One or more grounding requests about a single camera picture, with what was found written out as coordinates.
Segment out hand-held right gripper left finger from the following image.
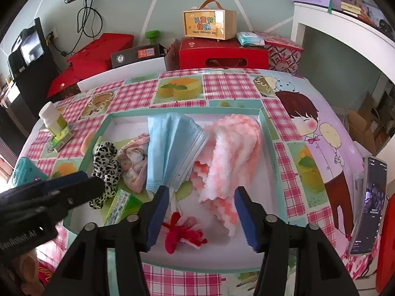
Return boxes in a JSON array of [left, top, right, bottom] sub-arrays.
[[41, 185, 171, 296]]

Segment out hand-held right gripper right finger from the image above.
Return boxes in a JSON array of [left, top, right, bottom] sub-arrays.
[[234, 186, 361, 296]]

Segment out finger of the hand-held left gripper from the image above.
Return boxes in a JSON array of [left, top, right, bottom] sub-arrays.
[[46, 177, 105, 211], [37, 171, 88, 192]]

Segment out red yarn ornament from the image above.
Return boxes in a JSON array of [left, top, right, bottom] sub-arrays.
[[163, 211, 208, 255]]

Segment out white tray teal rim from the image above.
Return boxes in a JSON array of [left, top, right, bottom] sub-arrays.
[[63, 108, 289, 275]]

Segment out leopard print scrunchie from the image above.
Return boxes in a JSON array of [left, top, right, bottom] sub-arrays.
[[89, 141, 123, 210]]

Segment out green tissue packet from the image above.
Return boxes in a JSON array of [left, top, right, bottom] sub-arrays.
[[103, 188, 144, 226]]

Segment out pink floral cloth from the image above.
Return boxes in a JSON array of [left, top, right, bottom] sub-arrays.
[[117, 133, 152, 192]]

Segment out pink white fluffy towel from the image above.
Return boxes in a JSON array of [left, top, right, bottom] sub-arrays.
[[193, 114, 263, 238]]

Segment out blue face mask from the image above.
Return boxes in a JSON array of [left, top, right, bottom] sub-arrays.
[[145, 112, 210, 215]]

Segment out person's left hand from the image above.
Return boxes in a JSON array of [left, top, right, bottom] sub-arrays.
[[17, 248, 40, 288]]

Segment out teal plastic case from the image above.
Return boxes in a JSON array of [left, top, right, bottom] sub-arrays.
[[11, 157, 50, 188]]

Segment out small green box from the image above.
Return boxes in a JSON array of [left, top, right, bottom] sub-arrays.
[[49, 123, 75, 152]]

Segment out red cloth gold print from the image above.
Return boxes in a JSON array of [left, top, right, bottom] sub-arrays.
[[39, 267, 59, 286]]

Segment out white bottle green label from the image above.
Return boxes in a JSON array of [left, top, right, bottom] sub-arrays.
[[39, 101, 67, 136]]

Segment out black cabinet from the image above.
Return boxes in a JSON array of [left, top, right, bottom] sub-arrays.
[[0, 17, 60, 176]]

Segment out red box gold clasp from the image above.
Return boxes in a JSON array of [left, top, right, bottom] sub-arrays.
[[48, 68, 108, 99]]

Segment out white phone stand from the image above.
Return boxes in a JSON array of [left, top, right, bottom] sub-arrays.
[[353, 173, 366, 210]]

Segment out black smartphone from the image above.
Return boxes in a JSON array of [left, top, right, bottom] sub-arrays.
[[349, 157, 388, 255]]

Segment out large red gift box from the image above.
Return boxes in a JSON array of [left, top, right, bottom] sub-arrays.
[[66, 33, 135, 71]]

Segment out black printer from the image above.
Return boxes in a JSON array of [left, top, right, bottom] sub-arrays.
[[8, 28, 45, 79]]

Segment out pink plaid printed tablecloth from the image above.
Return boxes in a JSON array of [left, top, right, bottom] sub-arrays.
[[19, 68, 380, 296]]

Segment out red plastic object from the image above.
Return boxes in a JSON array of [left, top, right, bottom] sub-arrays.
[[375, 191, 395, 293]]

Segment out black box red label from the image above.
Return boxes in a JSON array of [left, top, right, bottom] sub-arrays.
[[111, 44, 167, 68]]

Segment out cardboard boxes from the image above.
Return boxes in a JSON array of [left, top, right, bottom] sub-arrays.
[[347, 91, 395, 155]]

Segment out red patterned box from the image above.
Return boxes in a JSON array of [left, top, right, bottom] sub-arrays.
[[253, 31, 304, 75]]

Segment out blue wet wipes packet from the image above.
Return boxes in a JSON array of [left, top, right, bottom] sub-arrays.
[[237, 31, 266, 46]]

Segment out white shelf unit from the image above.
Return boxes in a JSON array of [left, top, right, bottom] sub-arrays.
[[292, 1, 395, 105]]

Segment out black hanging cable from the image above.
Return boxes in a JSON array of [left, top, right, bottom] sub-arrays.
[[77, 0, 102, 39]]

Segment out red box with cutout handle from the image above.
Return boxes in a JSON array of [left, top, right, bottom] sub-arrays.
[[165, 37, 270, 70]]

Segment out wooden carry box with handle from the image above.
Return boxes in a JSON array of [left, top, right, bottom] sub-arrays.
[[183, 0, 237, 40]]

